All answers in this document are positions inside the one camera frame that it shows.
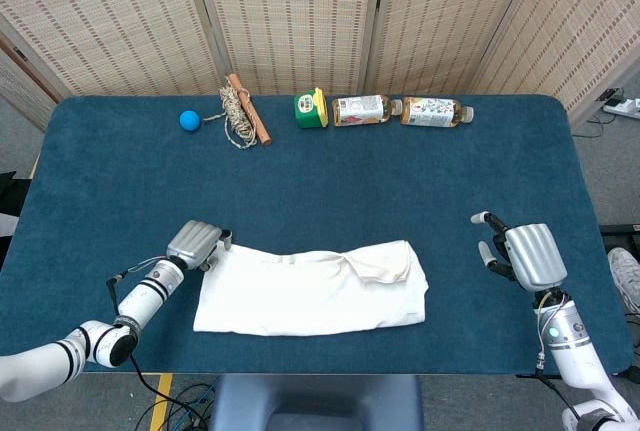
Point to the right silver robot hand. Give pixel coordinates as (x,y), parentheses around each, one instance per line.
(535,256)

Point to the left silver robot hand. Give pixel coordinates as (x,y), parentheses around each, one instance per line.
(192,243)

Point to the white t-shirt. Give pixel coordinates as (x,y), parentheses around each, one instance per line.
(300,296)

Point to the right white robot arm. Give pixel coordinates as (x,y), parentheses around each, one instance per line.
(575,351)

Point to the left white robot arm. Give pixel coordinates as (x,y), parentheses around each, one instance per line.
(145,296)

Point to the white sneaker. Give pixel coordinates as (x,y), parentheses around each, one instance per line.
(625,271)

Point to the blue ball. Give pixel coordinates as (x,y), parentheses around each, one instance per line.
(190,120)

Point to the brown wooden stick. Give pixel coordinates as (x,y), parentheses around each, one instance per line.
(260,128)

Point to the blue table cover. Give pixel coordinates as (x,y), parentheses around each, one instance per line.
(350,191)

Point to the white power strip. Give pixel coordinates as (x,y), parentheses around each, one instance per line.
(625,108)

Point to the green container with yellow lid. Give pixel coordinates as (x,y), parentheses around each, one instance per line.
(307,113)

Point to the tea bottle with white label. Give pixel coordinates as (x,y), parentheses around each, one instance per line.
(430,112)

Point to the tea bottle with fruit label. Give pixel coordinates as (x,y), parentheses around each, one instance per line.
(360,110)

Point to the woven folding screen panel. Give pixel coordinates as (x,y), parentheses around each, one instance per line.
(590,26)
(440,16)
(295,16)
(15,86)
(100,16)

